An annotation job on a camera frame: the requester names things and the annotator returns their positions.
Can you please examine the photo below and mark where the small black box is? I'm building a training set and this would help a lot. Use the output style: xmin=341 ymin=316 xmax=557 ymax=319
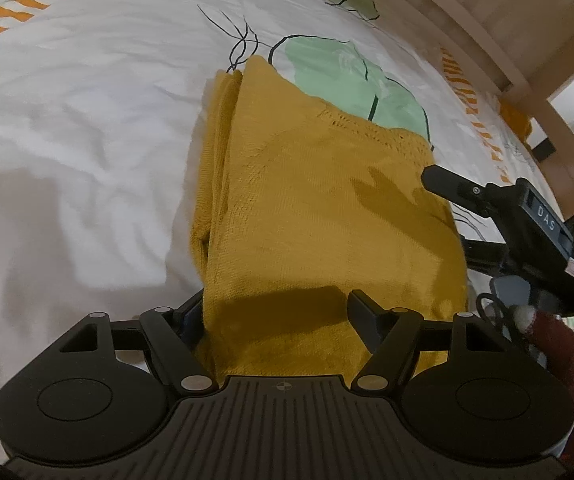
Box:
xmin=533 ymin=137 xmax=556 ymax=163

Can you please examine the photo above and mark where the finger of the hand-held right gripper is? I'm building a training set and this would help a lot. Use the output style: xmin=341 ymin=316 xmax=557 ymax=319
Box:
xmin=421 ymin=165 xmax=492 ymax=217
xmin=459 ymin=233 xmax=508 ymax=275

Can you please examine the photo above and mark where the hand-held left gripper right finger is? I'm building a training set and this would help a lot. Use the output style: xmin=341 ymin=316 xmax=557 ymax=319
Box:
xmin=347 ymin=289 xmax=512 ymax=399

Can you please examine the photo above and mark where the white leaf-print bedsheet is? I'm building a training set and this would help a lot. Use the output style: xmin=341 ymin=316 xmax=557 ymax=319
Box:
xmin=0 ymin=0 xmax=574 ymax=441

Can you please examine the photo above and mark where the black cable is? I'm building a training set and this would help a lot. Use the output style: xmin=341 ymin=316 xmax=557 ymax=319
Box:
xmin=476 ymin=291 xmax=518 ymax=341

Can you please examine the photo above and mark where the person's right forearm red sleeve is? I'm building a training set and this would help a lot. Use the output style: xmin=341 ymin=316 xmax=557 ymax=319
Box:
xmin=514 ymin=305 xmax=574 ymax=467

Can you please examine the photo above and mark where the yellow cloth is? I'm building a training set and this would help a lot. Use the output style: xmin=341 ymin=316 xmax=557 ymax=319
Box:
xmin=499 ymin=100 xmax=534 ymax=141

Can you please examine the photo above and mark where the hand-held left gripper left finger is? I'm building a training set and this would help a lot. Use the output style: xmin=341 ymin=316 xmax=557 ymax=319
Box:
xmin=60 ymin=288 xmax=220 ymax=399

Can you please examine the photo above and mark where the mustard yellow knit sweater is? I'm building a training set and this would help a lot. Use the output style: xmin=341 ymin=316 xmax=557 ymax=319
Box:
xmin=189 ymin=55 xmax=469 ymax=378

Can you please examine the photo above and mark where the light wooden bed frame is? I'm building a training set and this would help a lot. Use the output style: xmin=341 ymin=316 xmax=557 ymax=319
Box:
xmin=377 ymin=0 xmax=574 ymax=221

